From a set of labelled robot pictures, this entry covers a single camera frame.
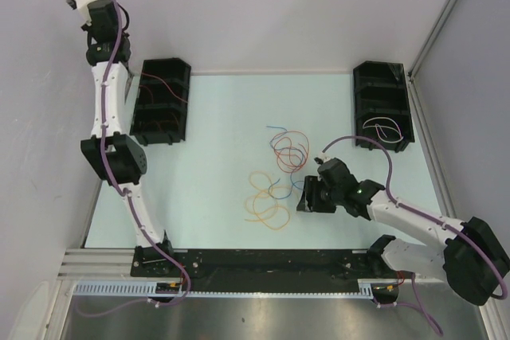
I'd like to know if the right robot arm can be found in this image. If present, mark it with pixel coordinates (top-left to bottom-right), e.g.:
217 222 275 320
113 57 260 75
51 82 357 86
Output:
296 158 509 306

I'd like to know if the right aluminium frame post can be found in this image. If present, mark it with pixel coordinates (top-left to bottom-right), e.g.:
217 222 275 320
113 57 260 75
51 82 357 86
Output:
407 0 459 79

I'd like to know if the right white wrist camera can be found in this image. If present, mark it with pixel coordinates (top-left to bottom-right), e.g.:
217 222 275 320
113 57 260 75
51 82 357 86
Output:
314 152 332 165

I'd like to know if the left black compartment bin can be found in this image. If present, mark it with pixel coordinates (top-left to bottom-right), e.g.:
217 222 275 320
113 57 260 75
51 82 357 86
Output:
130 58 191 147

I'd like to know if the blue wire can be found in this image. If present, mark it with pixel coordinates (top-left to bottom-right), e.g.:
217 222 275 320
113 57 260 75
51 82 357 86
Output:
265 124 306 200

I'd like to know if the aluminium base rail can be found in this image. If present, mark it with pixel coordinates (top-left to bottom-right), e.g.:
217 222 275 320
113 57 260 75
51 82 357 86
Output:
57 248 489 282

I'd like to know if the pink wire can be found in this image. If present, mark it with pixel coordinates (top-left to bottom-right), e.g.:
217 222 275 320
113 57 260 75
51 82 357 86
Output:
141 72 188 104

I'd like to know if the yellow wire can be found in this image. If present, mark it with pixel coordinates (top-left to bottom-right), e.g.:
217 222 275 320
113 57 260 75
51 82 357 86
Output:
243 170 292 232

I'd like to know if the orange red wire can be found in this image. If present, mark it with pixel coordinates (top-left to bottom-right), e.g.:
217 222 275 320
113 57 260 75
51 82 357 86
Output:
273 129 311 176

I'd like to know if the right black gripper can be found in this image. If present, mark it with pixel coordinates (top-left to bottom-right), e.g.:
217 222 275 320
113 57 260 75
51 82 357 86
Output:
296 175 342 213

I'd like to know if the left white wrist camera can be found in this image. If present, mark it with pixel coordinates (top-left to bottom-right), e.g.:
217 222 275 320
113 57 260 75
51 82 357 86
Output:
70 0 97 25

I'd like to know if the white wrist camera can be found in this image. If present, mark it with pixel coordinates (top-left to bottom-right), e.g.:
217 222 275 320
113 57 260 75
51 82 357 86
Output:
70 0 97 25
314 152 332 165

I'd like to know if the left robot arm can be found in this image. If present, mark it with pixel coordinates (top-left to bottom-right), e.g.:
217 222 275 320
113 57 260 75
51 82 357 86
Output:
77 0 176 276

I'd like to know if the grey slotted cable duct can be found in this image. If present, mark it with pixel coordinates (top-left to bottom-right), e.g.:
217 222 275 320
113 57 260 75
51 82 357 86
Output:
73 280 373 299

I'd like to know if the white wire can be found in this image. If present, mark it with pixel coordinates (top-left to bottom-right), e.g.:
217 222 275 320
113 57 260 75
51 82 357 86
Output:
361 116 404 144

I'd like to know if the right black compartment bin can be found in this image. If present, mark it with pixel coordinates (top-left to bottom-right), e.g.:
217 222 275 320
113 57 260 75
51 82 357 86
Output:
353 61 415 153

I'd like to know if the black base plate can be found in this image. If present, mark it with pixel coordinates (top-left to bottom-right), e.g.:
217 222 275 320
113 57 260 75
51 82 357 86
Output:
130 248 416 294

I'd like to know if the black compartment bin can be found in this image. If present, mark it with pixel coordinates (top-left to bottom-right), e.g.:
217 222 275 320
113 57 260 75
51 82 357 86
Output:
130 58 191 147
353 61 415 153

